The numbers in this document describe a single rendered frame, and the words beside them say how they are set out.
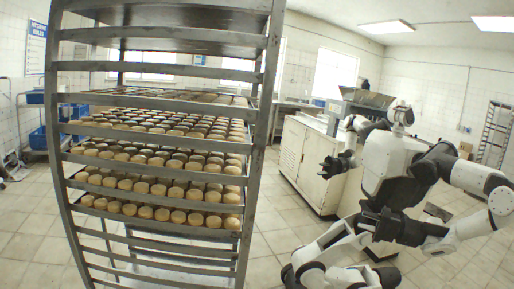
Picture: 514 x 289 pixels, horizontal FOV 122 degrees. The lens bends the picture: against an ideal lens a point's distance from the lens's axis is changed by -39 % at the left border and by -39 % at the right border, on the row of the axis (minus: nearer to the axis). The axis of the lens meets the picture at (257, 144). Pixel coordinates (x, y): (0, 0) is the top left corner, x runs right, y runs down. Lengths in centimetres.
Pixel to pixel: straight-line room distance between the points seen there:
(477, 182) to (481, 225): 12
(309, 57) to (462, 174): 516
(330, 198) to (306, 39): 417
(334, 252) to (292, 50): 484
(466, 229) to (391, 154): 37
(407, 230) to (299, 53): 507
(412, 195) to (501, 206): 44
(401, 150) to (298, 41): 486
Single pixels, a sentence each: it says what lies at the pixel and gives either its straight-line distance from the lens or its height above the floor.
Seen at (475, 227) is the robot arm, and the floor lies 97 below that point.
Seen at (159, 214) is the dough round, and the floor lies 79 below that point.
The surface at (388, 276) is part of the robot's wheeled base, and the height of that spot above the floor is 35.
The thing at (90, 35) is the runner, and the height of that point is 131.
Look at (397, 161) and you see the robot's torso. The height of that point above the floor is 104.
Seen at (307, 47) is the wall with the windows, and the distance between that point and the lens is 568.
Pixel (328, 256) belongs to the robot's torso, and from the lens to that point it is 108.
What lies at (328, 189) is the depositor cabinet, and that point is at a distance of 219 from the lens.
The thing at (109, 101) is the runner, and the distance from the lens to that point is 66.
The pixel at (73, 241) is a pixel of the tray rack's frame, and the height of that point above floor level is 66.
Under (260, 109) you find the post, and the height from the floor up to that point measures 116.
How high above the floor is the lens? 122
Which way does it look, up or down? 15 degrees down
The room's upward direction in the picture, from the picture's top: 8 degrees clockwise
